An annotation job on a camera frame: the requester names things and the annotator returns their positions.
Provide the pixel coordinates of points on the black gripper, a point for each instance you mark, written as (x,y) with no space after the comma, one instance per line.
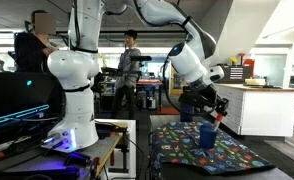
(208,95)

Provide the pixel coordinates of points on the white marker with red cap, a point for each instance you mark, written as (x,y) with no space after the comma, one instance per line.
(218,121)

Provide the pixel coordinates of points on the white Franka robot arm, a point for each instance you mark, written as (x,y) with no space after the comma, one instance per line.
(75,100)

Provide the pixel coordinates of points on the blue plastic cup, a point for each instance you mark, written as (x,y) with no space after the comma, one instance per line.
(207,140)

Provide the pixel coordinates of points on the dark apron with colourful print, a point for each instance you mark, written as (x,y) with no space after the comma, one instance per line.
(187,153)

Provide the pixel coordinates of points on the dark blue container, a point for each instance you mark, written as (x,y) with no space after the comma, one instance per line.
(187,115)

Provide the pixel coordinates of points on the black tool chest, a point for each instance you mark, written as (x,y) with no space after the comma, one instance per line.
(235,74)

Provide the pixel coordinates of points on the beige flat box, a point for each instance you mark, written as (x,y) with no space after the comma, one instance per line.
(255,82)

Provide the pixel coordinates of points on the white drawer cabinet wooden top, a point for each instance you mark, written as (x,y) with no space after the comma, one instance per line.
(267,110)

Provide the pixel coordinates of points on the yellow object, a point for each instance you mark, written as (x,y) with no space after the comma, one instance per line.
(233,61)

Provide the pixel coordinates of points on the red machine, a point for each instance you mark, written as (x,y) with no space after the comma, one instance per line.
(249,66)

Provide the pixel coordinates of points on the red table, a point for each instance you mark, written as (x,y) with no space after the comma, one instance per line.
(149,82)

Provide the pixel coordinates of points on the person in grey shirt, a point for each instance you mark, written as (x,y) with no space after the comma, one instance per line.
(128,73)

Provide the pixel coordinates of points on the person in black top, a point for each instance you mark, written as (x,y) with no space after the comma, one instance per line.
(30,53)

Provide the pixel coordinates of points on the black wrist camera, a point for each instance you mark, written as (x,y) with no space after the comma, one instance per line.
(190,99)

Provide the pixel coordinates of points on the black camera on stand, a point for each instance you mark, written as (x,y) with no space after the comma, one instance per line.
(141,58)

